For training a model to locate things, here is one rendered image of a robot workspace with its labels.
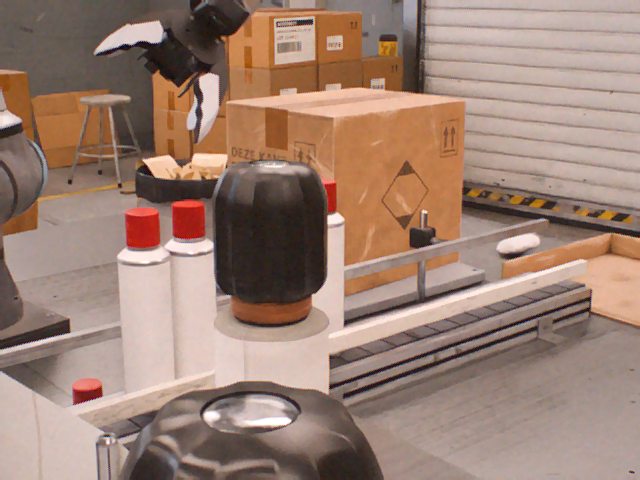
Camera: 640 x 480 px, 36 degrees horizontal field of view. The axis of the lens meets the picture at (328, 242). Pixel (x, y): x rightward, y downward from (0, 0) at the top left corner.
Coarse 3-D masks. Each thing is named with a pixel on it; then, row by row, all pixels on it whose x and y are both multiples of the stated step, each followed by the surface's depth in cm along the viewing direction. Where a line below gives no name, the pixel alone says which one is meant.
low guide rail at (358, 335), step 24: (576, 264) 138; (504, 288) 128; (528, 288) 131; (408, 312) 117; (432, 312) 119; (456, 312) 122; (336, 336) 109; (360, 336) 112; (384, 336) 115; (168, 384) 96; (192, 384) 97; (96, 408) 91; (120, 408) 92; (144, 408) 94
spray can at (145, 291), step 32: (128, 224) 94; (128, 256) 94; (160, 256) 94; (128, 288) 94; (160, 288) 95; (128, 320) 95; (160, 320) 95; (128, 352) 96; (160, 352) 96; (128, 384) 97
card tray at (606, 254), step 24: (600, 240) 171; (624, 240) 171; (504, 264) 154; (528, 264) 159; (552, 264) 163; (600, 264) 166; (624, 264) 166; (600, 288) 153; (624, 288) 153; (600, 312) 142; (624, 312) 142
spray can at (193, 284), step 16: (176, 208) 97; (192, 208) 96; (176, 224) 97; (192, 224) 97; (176, 240) 98; (192, 240) 97; (208, 240) 99; (176, 256) 97; (192, 256) 97; (208, 256) 98; (176, 272) 97; (192, 272) 97; (208, 272) 98; (176, 288) 98; (192, 288) 97; (208, 288) 98; (176, 304) 98; (192, 304) 98; (208, 304) 99; (176, 320) 99; (192, 320) 98; (208, 320) 99; (176, 336) 99; (192, 336) 99; (208, 336) 100; (176, 352) 100; (192, 352) 99; (208, 352) 100; (176, 368) 100; (192, 368) 100; (208, 368) 100
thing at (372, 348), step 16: (544, 288) 138; (560, 288) 138; (576, 288) 139; (496, 304) 131; (512, 304) 132; (528, 304) 132; (448, 320) 125; (464, 320) 125; (400, 336) 119; (416, 336) 119; (352, 352) 114; (368, 352) 114; (144, 416) 97; (112, 432) 94; (128, 432) 94
